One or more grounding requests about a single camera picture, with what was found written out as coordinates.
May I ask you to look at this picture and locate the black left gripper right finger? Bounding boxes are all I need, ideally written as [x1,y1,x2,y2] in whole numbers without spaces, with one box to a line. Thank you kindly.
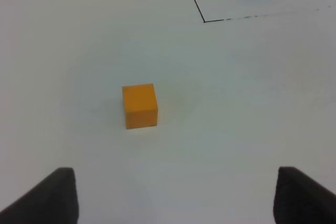
[273,167,335,223]

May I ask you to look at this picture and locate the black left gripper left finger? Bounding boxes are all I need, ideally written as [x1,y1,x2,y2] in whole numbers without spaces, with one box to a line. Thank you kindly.
[1,167,79,223]

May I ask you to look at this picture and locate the orange cube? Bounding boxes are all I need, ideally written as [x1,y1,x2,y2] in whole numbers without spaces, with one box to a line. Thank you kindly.
[122,83,158,130]

